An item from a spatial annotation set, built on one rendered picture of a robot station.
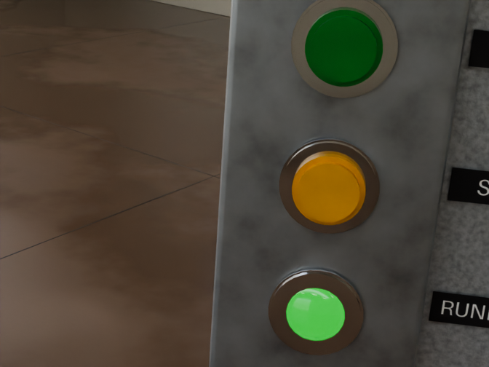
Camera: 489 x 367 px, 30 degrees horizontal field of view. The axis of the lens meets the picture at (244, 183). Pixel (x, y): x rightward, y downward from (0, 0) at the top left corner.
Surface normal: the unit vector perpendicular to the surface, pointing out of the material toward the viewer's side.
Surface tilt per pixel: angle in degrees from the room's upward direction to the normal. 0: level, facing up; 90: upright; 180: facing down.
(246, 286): 90
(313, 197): 90
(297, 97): 90
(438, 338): 90
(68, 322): 0
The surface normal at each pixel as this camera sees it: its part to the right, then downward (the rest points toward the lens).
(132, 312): 0.07, -0.94
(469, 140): -0.14, 0.34
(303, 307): -0.33, 0.07
